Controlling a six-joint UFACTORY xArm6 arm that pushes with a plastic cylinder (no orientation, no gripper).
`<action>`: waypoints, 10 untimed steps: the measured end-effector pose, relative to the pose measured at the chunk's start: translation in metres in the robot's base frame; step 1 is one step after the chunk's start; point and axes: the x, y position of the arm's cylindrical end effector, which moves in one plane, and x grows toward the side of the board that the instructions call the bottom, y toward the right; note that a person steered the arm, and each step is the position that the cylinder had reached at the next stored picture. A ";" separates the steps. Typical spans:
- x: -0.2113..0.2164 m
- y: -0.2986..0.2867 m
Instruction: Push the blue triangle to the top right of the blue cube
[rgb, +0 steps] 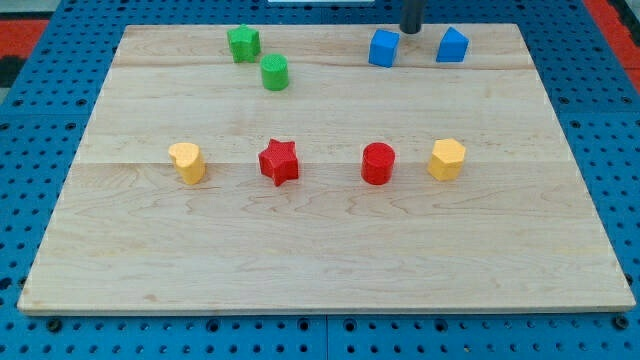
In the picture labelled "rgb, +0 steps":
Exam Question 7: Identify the red star block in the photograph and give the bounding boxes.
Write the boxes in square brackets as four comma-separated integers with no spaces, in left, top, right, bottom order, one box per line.
[258,139,299,187]

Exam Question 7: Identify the blue cube block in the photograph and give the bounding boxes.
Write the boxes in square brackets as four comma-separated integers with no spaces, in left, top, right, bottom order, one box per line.
[368,29,400,68]

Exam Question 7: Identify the blue triangle block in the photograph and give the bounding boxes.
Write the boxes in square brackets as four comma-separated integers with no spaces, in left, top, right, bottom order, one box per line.
[436,27,469,63]

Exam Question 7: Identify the green star block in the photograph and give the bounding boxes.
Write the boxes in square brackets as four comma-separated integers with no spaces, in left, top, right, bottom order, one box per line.
[227,24,261,63]

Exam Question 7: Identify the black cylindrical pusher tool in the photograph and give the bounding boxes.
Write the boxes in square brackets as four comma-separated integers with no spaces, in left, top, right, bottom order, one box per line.
[399,0,427,34]

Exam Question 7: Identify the red cylinder block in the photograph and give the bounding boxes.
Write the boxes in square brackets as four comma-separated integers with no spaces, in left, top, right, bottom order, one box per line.
[361,142,395,185]

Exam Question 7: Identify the light wooden board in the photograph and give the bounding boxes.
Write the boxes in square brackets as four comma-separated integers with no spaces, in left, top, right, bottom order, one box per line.
[18,24,636,316]

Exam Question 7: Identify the yellow heart block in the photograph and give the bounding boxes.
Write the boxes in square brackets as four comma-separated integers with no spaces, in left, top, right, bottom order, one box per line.
[168,142,206,185]

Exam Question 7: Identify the yellow hexagon block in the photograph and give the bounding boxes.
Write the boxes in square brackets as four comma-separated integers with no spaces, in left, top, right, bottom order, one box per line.
[427,138,466,181]

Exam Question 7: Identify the green cylinder block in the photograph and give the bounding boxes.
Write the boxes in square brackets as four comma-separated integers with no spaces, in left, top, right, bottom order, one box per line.
[260,53,289,91]

